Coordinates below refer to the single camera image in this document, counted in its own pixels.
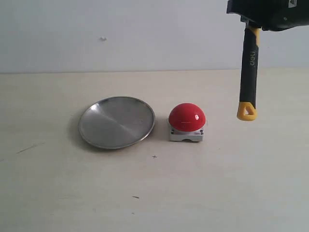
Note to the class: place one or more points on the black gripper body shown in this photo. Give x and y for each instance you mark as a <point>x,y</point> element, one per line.
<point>272,15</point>

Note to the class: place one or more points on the yellow black claw hammer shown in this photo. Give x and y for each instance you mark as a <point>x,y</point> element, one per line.
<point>249,69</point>

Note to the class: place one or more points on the red dome push button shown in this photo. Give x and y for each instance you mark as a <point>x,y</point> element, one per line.
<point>186,122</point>

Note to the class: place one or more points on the round stainless steel plate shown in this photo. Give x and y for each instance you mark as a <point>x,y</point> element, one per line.
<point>116,122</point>

